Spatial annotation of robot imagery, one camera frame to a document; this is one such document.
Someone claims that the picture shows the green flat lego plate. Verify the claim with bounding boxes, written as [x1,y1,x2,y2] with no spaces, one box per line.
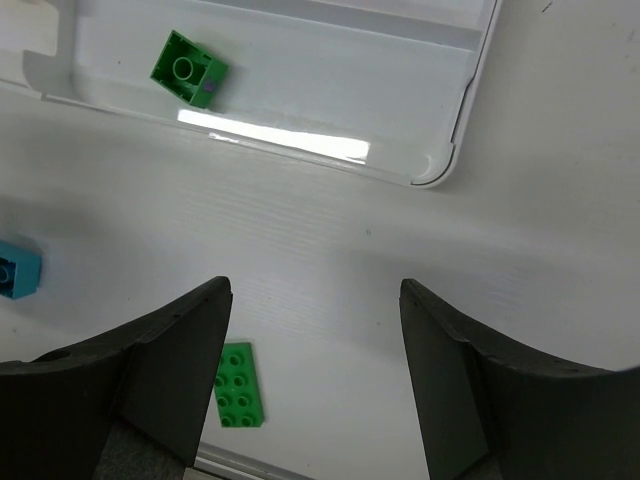
[214,342,265,429]

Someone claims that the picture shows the teal lego brick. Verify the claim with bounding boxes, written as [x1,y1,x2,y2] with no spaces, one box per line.
[0,240,42,300]

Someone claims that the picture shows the green lego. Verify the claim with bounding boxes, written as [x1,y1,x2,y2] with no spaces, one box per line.
[150,30,229,109]

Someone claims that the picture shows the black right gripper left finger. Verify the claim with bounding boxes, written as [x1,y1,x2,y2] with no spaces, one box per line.
[1,276,233,479]

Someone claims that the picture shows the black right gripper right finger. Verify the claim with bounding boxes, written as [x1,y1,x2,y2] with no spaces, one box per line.
[399,279,639,479]

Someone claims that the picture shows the white plastic divided tray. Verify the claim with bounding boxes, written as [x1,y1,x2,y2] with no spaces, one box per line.
[1,1,501,188]

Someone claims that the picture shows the aluminium front rail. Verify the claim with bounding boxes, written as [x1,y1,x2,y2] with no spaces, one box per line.
[194,449,308,480]

